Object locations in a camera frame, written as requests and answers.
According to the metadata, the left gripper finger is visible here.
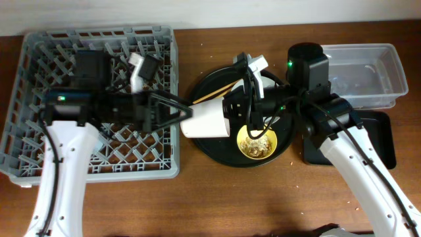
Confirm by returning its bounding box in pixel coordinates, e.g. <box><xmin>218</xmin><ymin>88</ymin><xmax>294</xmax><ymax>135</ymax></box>
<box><xmin>151</xmin><ymin>90</ymin><xmax>192</xmax><ymax>109</ymax></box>
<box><xmin>151</xmin><ymin>110</ymin><xmax>193</xmax><ymax>132</ymax></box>

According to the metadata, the pink cup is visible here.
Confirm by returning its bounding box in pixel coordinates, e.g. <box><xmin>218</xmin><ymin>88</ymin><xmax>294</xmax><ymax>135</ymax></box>
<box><xmin>180</xmin><ymin>97</ymin><xmax>230</xmax><ymax>138</ymax></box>

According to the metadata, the wooden chopstick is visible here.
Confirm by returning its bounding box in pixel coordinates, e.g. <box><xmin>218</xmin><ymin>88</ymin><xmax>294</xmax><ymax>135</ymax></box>
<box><xmin>193</xmin><ymin>80</ymin><xmax>239</xmax><ymax>105</ymax></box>
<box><xmin>213</xmin><ymin>89</ymin><xmax>232</xmax><ymax>99</ymax></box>

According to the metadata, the yellow bowl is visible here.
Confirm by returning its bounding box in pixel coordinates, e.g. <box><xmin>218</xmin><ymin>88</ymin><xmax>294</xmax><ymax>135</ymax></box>
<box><xmin>237</xmin><ymin>125</ymin><xmax>278</xmax><ymax>160</ymax></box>

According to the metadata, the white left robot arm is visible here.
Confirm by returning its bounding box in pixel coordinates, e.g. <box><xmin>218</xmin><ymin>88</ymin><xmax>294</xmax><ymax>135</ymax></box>
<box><xmin>26</xmin><ymin>88</ymin><xmax>193</xmax><ymax>236</ymax></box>

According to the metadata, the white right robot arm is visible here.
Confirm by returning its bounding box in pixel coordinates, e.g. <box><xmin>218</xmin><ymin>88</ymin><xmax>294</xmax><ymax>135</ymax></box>
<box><xmin>223</xmin><ymin>87</ymin><xmax>420</xmax><ymax>236</ymax></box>

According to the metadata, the grey dishwasher rack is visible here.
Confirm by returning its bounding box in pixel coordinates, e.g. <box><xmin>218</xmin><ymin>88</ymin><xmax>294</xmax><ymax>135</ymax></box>
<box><xmin>1</xmin><ymin>26</ymin><xmax>180</xmax><ymax>188</ymax></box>

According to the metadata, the grey round plate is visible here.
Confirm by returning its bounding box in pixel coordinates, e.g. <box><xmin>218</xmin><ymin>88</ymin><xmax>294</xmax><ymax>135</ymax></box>
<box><xmin>231</xmin><ymin>74</ymin><xmax>283</xmax><ymax>125</ymax></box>

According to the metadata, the round black tray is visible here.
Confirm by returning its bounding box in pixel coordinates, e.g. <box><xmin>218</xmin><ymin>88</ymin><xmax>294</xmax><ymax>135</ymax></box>
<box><xmin>188</xmin><ymin>66</ymin><xmax>297</xmax><ymax>168</ymax></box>

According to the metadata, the clear plastic bin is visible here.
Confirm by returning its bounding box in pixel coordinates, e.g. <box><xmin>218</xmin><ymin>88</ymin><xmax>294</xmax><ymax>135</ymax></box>
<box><xmin>322</xmin><ymin>43</ymin><xmax>409</xmax><ymax>110</ymax></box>

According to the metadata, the black rectangular tray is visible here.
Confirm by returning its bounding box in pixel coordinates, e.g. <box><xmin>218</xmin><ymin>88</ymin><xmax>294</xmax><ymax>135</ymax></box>
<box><xmin>303</xmin><ymin>111</ymin><xmax>397</xmax><ymax>170</ymax></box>

